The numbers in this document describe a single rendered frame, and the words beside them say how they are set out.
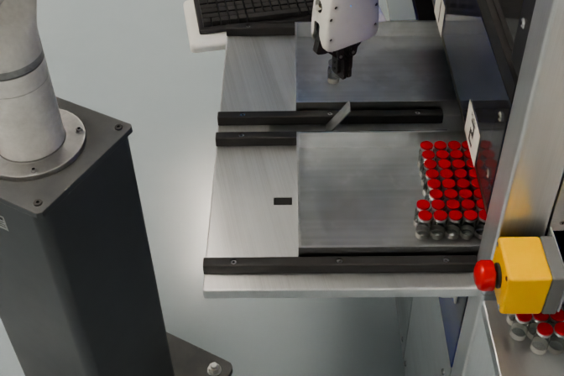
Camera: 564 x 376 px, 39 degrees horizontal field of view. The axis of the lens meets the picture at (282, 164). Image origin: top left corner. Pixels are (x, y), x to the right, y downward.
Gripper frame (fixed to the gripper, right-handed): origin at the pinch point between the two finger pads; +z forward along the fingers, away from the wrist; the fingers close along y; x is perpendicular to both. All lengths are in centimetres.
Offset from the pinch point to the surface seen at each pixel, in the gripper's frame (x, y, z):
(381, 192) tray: -15.4, -2.2, 15.2
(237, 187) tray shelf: -1.7, -21.3, 15.4
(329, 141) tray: -1.8, -3.2, 13.8
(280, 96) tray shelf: 15.3, -2.7, 15.5
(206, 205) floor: 78, 6, 104
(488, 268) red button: -43.6, -7.6, 1.9
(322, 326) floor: 20, 11, 103
